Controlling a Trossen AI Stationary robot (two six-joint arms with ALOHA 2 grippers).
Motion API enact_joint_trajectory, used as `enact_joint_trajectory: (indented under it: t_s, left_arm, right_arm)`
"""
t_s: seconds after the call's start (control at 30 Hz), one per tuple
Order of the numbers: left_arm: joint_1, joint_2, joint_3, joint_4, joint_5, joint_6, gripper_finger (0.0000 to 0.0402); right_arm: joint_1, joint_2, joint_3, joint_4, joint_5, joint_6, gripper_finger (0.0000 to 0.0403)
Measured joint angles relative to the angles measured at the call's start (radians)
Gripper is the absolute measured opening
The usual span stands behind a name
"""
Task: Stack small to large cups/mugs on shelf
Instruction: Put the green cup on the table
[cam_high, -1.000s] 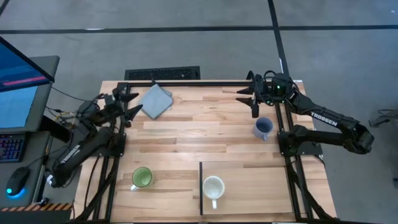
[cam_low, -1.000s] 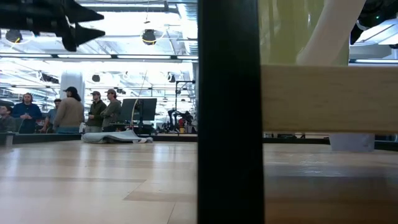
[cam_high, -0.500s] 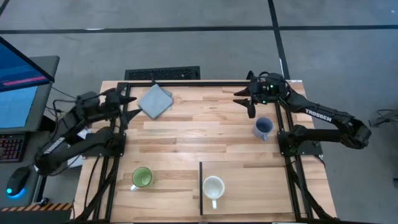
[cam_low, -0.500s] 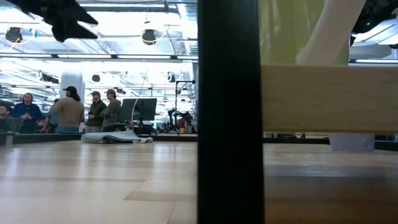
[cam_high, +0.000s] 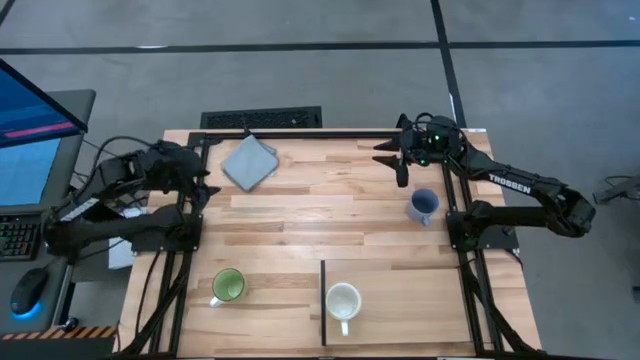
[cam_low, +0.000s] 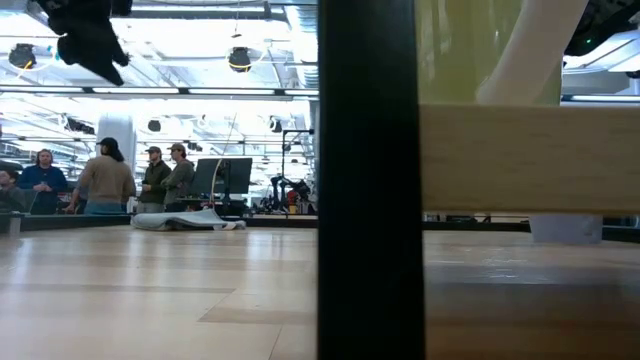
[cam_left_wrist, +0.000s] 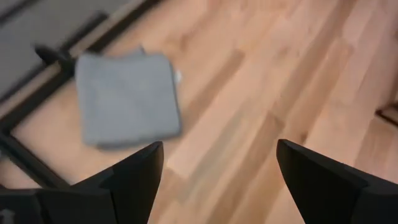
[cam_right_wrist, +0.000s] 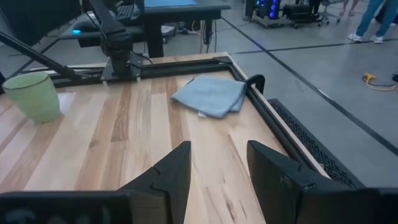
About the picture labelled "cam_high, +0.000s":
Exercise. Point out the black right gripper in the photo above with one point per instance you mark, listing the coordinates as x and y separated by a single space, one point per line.
432 142

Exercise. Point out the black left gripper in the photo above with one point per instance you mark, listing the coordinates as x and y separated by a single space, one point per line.
177 165

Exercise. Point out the blue-grey mug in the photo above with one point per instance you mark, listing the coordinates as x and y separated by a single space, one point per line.
424 204

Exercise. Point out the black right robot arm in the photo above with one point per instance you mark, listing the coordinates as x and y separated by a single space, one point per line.
525 187

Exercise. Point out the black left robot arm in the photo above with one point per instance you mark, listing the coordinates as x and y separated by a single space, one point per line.
125 225

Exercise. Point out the grey folded cloth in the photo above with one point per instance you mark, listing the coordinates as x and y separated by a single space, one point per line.
250 162

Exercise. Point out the black floor grille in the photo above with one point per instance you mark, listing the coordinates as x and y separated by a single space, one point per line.
260 118

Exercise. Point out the grey computer cart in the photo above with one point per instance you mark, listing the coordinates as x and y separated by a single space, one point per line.
75 107

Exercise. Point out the light blue screen monitor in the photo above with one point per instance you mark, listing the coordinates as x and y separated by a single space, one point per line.
25 172

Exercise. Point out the dark blue screen monitor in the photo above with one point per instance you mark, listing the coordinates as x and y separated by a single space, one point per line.
30 112

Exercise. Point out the backlit black keyboard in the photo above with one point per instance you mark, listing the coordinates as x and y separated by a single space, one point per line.
17 239

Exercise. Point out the black computer mouse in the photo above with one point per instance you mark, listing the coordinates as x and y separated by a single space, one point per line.
29 290

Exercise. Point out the yellow black hazard tape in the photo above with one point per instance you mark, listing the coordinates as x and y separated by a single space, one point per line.
60 333

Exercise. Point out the black floor stand base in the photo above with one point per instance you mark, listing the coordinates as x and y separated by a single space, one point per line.
620 192

